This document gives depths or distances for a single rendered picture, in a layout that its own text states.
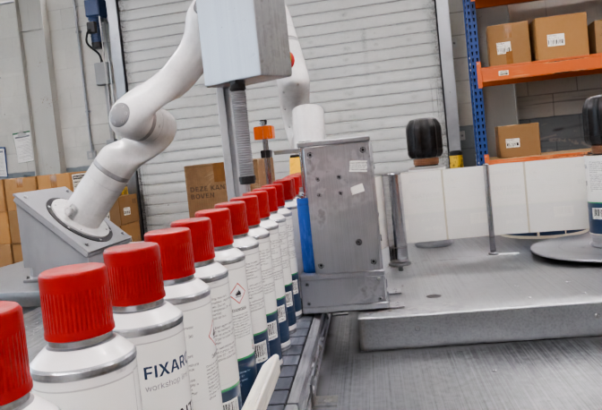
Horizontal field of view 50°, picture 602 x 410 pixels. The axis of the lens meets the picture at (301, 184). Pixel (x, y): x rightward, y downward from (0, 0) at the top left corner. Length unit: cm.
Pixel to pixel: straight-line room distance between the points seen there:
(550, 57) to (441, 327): 435
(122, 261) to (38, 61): 683
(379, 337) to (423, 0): 507
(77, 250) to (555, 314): 136
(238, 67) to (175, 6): 513
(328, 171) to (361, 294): 19
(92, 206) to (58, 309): 168
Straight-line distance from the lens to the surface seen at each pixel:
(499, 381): 85
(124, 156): 197
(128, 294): 39
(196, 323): 46
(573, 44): 526
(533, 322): 99
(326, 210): 97
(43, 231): 200
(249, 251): 67
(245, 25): 131
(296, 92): 172
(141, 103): 189
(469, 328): 98
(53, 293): 33
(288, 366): 79
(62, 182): 513
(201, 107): 623
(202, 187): 206
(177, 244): 46
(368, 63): 587
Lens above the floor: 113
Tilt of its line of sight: 3 degrees down
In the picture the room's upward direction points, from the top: 6 degrees counter-clockwise
